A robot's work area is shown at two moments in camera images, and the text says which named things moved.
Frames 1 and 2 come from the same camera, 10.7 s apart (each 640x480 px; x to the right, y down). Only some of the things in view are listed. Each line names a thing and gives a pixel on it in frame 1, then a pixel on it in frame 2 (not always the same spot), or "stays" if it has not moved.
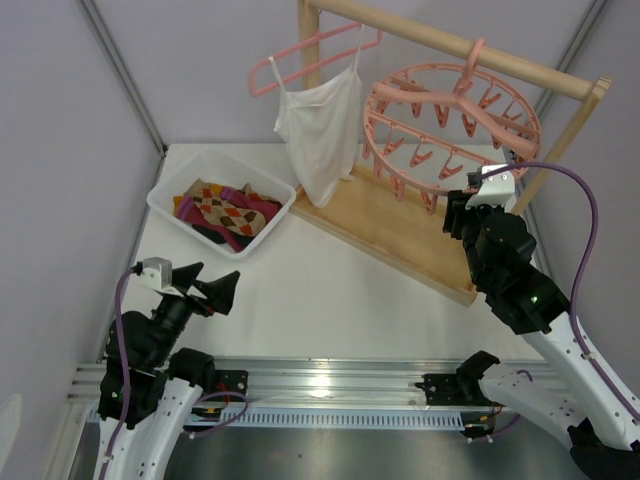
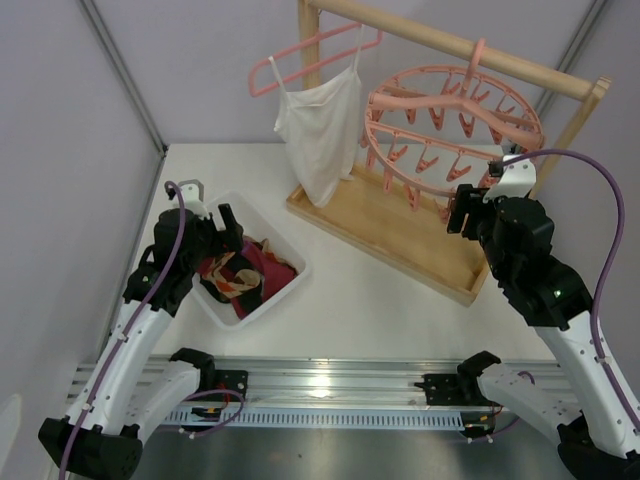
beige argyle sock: x=209 y=198 to x=232 y=275
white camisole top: x=320 y=130 stays
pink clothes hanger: x=282 y=54 stays
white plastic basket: x=230 y=196 to x=257 y=224
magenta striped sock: x=236 y=198 to x=275 y=275
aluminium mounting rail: x=309 y=381 stays
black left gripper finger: x=219 y=292 to x=233 y=229
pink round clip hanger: x=429 y=127 stays
